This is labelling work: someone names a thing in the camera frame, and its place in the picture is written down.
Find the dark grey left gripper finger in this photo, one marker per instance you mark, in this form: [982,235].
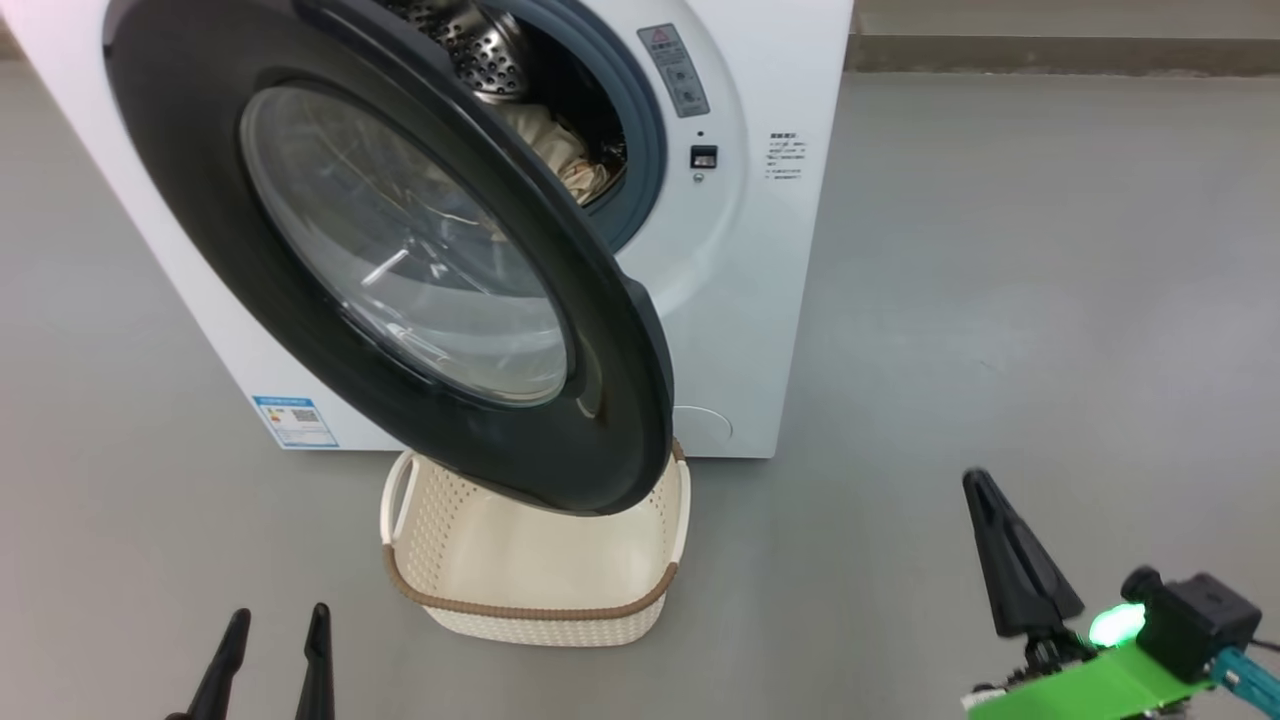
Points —
[318,670]
[225,670]

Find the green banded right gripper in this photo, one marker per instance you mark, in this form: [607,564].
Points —
[1090,685]

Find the dark round glass washer door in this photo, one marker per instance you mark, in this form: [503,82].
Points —
[250,270]

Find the cream garment with blue part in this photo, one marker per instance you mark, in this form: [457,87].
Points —
[565,150]

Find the white front-load washing machine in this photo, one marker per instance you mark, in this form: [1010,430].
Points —
[740,300]

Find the cream perforated laundry basket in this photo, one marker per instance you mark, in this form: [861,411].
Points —
[520,570]

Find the blue energy label sticker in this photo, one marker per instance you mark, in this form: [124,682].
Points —
[295,422]

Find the round drain filter cover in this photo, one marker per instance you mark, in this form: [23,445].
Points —
[705,430]

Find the grey warning sticker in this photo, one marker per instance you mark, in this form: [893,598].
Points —
[675,70]

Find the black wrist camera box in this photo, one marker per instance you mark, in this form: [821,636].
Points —
[1200,615]

